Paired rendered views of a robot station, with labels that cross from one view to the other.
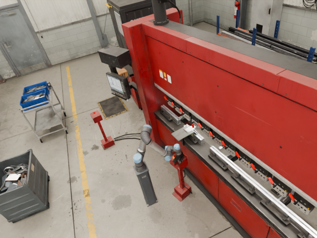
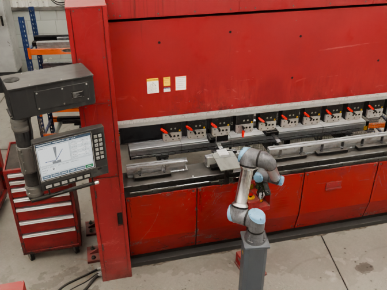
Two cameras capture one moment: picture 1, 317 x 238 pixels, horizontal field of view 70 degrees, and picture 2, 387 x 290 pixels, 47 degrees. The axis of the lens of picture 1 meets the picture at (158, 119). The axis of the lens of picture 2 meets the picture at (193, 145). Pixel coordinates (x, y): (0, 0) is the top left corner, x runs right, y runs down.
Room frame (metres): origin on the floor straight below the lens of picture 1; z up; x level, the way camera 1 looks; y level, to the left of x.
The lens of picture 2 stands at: (2.05, 2.82, 2.92)
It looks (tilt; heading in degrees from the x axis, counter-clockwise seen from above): 30 degrees down; 280
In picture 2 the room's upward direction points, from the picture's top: straight up
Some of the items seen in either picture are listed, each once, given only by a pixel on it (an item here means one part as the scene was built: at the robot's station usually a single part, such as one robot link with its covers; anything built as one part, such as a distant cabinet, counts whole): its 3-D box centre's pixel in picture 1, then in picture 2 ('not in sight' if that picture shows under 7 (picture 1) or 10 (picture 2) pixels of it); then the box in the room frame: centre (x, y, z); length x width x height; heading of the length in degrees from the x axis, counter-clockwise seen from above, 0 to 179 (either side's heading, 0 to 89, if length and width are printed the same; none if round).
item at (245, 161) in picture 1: (246, 157); (331, 111); (1.47, -0.81, 1.26); 0.15 x 0.09 x 0.17; 23
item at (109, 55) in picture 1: (120, 75); (56, 137); (3.34, 0.46, 1.53); 0.51 x 0.25 x 0.85; 39
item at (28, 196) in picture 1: (21, 185); not in sight; (2.52, 2.40, 0.36); 0.80 x 0.60 x 0.72; 14
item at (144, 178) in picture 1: (146, 184); (251, 278); (2.03, 0.37, 0.39); 0.18 x 0.18 x 0.77; 14
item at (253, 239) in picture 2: (139, 165); (255, 233); (2.03, 0.37, 0.82); 0.15 x 0.15 x 0.10
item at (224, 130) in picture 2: (188, 113); (219, 124); (2.38, -0.41, 1.26); 0.15 x 0.09 x 0.17; 23
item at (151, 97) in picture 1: (163, 88); (100, 139); (3.32, -0.19, 1.15); 0.85 x 0.25 x 2.30; 113
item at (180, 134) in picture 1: (182, 132); (226, 160); (2.30, -0.29, 1.00); 0.26 x 0.18 x 0.01; 113
